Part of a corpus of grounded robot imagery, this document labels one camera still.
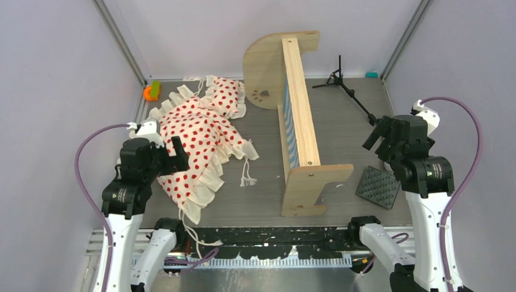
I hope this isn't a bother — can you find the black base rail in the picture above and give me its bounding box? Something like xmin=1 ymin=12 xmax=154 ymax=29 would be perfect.
xmin=85 ymin=226 xmax=453 ymax=271

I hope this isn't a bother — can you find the black tripod stand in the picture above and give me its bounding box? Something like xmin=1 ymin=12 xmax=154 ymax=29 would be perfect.
xmin=312 ymin=55 xmax=378 ymax=126

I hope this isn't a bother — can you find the orange green toy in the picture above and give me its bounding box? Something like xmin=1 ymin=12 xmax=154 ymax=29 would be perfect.
xmin=142 ymin=80 xmax=161 ymax=102

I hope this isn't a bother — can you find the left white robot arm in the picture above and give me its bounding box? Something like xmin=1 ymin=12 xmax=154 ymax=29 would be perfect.
xmin=93 ymin=119 xmax=188 ymax=291

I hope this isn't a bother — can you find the black perforated pad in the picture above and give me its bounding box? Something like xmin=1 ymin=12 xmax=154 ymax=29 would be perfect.
xmin=355 ymin=166 xmax=401 ymax=210

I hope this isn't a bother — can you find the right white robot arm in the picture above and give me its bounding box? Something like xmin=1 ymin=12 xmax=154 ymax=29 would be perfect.
xmin=346 ymin=100 xmax=467 ymax=291

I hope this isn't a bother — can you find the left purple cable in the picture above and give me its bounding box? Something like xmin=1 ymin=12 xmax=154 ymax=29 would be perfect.
xmin=75 ymin=123 xmax=134 ymax=292

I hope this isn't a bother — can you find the strawberry print ruffled blanket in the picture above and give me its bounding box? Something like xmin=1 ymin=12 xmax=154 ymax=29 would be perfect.
xmin=150 ymin=85 xmax=259 ymax=224

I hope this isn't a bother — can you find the wooden pet bed frame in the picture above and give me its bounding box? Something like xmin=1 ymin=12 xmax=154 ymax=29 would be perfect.
xmin=243 ymin=30 xmax=354 ymax=217

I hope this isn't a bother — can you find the teal small block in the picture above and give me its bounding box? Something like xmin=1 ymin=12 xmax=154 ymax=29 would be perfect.
xmin=365 ymin=72 xmax=379 ymax=78

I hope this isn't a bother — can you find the strawberry print small pillow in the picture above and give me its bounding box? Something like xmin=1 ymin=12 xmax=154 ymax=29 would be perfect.
xmin=201 ymin=75 xmax=246 ymax=119

